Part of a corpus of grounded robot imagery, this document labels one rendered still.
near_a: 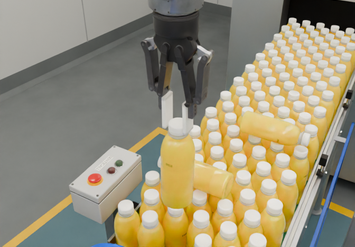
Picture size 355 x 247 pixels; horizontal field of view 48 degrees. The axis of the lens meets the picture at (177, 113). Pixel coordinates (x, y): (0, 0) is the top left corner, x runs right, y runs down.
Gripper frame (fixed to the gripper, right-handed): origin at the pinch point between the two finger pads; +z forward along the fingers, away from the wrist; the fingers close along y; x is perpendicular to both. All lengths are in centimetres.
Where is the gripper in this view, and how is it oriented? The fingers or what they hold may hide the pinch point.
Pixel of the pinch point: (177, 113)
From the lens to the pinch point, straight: 74.7
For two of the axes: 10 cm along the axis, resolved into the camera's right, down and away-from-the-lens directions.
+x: 5.0, -4.8, 7.2
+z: 0.1, 8.3, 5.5
